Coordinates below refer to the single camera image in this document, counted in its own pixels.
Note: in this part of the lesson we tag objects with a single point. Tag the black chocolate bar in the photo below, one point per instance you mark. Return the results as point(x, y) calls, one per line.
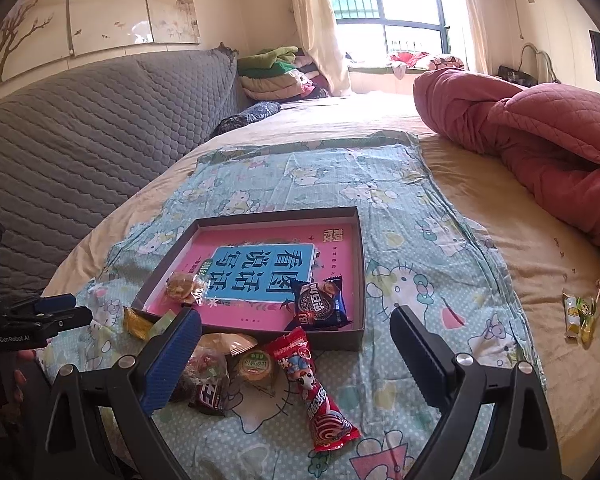
point(210, 397)

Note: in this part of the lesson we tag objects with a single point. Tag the orange snack packet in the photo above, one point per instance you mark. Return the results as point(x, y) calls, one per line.
point(230, 342)

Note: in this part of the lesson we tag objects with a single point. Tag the grey shallow cardboard box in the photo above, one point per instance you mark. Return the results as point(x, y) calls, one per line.
point(330, 340)

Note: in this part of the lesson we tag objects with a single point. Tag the cartoon cat printed blanket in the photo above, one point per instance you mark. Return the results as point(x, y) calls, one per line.
point(405, 240)

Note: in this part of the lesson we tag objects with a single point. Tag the blossom painted wall panel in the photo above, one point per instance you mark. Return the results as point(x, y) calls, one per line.
point(105, 5)

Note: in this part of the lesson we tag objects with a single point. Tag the person's left hand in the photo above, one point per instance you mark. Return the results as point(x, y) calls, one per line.
point(18, 385)

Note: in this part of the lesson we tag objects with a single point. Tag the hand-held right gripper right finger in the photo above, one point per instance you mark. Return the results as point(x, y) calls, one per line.
point(422, 357)

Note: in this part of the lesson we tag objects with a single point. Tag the grey quilted headboard cover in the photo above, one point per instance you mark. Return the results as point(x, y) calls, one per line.
point(80, 135)

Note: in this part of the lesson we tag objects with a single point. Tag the round cake with green label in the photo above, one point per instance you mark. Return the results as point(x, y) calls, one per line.
point(254, 364)

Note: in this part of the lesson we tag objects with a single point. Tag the pile of folded blankets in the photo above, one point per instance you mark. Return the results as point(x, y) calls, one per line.
point(275, 75)

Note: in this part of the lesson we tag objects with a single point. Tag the beige curtain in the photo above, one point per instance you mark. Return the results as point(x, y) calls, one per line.
point(467, 10)
point(315, 20)

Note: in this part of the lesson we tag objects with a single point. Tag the green white candy packet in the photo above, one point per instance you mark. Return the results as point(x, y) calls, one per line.
point(574, 310)

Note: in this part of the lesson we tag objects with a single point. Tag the red quilt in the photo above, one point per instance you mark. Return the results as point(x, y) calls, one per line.
point(530, 125)

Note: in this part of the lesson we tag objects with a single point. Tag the small green snack packet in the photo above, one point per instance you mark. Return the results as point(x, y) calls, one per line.
point(162, 324)

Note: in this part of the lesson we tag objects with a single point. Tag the yellow candy packet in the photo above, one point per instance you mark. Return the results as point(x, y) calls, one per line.
point(585, 334)

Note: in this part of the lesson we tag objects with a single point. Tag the dark handbag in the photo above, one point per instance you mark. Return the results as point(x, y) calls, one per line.
point(515, 76)

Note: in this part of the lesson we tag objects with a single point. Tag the clothes on window sill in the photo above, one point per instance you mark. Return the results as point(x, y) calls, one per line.
point(425, 60)

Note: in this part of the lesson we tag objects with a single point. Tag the dark blue cookie packet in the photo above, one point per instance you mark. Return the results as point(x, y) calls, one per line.
point(317, 305)

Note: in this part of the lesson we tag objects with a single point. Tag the pink book with blue label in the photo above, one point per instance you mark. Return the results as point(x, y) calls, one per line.
point(260, 270)

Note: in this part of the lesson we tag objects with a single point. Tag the long red snack packet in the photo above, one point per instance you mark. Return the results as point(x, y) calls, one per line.
point(300, 375)

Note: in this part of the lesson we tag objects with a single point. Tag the dark patterned pillow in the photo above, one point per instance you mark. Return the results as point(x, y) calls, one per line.
point(250, 114)

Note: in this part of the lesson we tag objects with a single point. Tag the clear-wrapped round pastry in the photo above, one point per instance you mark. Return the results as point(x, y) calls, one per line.
point(207, 365)
point(182, 287)

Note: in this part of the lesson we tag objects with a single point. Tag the small yellow snack packet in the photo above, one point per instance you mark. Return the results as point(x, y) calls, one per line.
point(137, 325)

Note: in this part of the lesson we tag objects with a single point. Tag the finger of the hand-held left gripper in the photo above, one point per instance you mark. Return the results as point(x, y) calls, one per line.
point(67, 318)
point(55, 302)

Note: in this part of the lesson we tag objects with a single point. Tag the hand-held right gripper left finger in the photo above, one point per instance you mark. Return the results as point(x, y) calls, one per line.
point(172, 360)

